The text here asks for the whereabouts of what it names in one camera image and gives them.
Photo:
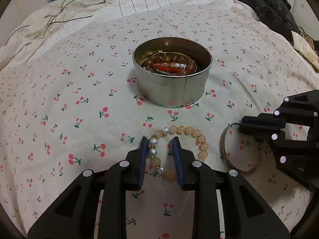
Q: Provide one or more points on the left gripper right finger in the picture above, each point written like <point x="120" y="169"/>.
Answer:
<point x="191" y="174"/>

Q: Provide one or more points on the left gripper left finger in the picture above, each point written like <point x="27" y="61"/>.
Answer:
<point x="128" y="174"/>

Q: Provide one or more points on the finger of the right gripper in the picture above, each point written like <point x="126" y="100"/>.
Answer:
<point x="257" y="130"/>
<point x="263" y="120"/>

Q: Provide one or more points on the silver metal bangle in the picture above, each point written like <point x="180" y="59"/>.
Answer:
<point x="238" y="151"/>

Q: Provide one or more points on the round silver metal tin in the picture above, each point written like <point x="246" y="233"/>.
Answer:
<point x="171" y="71"/>

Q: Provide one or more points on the cherry print bed sheet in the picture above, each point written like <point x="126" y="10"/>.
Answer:
<point x="78" y="107"/>

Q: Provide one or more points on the black garment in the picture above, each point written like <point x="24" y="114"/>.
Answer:
<point x="276" y="15"/>

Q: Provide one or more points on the white striped duvet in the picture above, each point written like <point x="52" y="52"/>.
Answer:
<point x="23" y="41"/>

